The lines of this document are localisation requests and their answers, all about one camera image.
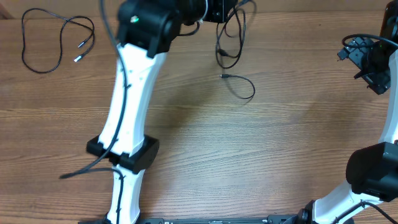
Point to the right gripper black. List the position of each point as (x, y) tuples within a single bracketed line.
[(356, 48)]

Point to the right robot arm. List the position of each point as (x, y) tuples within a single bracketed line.
[(371, 172)]

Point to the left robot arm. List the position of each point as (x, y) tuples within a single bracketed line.
[(146, 31)]

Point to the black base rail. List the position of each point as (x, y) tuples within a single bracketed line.
[(271, 219)]

